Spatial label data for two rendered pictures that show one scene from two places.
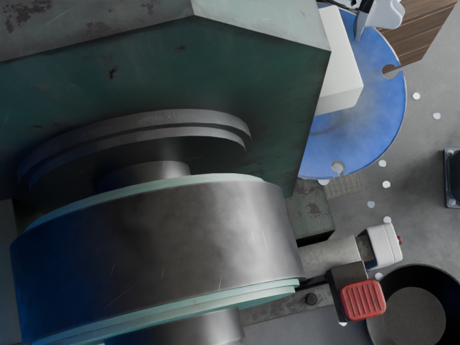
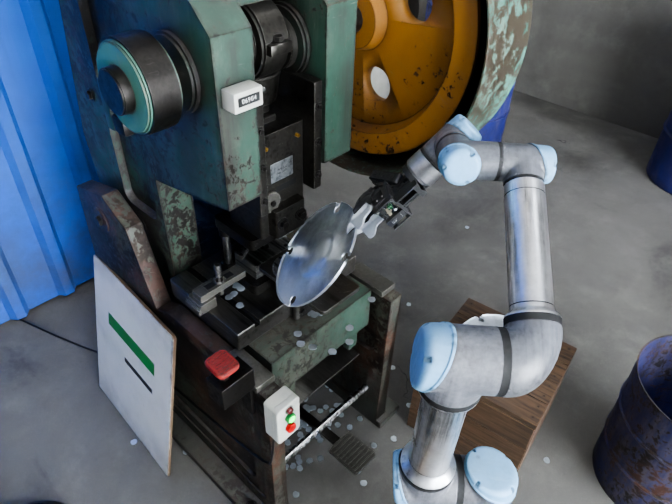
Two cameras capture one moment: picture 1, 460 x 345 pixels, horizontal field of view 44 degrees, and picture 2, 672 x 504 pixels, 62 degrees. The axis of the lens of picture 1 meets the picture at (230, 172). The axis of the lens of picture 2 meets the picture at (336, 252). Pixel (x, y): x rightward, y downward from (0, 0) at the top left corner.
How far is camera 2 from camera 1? 1.02 m
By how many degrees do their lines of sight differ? 41
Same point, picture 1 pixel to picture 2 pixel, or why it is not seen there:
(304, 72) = (206, 47)
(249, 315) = (215, 468)
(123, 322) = (109, 42)
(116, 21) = not seen: outside the picture
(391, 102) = (333, 274)
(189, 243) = (138, 41)
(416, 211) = not seen: outside the picture
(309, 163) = (286, 291)
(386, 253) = (274, 402)
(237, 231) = (148, 52)
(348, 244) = (266, 375)
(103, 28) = not seen: outside the picture
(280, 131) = (209, 98)
